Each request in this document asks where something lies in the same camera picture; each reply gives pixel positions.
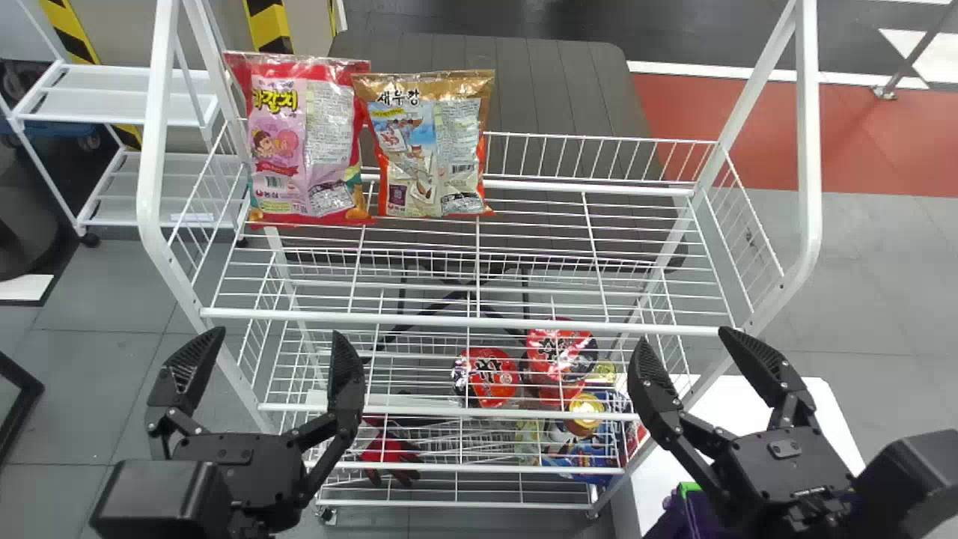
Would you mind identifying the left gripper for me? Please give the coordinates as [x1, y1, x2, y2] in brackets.
[145, 326, 367, 534]

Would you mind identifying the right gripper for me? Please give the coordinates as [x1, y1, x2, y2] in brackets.
[626, 326, 862, 539]

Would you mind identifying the yellow can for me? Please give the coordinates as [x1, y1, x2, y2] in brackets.
[563, 392, 608, 439]

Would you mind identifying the white slab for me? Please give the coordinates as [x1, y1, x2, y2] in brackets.
[609, 374, 867, 539]

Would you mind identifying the blue snack packet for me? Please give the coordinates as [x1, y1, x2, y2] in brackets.
[540, 388, 635, 485]

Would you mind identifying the purple crate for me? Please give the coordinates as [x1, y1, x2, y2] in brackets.
[642, 482, 730, 539]

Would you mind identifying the red noodle cup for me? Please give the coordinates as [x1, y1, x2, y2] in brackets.
[451, 347, 521, 409]
[525, 326, 600, 406]

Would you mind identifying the red snack packet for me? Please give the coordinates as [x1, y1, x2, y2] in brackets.
[222, 51, 374, 228]

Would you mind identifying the orange snack packet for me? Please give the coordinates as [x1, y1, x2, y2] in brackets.
[351, 70, 497, 220]

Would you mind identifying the white shelf trolley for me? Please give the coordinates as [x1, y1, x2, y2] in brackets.
[0, 58, 249, 249]

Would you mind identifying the dark side table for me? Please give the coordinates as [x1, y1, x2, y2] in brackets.
[328, 31, 690, 353]

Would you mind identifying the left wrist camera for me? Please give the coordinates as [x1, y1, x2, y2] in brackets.
[89, 459, 234, 539]

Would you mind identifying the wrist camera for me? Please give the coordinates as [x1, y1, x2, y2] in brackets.
[89, 459, 234, 539]
[852, 430, 958, 539]

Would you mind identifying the white wire rack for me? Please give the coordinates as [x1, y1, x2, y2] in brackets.
[136, 0, 825, 525]

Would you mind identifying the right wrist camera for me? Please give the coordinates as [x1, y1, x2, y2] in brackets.
[852, 430, 958, 539]

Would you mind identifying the yellow black striped post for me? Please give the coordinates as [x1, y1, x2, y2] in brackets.
[37, 0, 144, 151]
[242, 0, 294, 55]

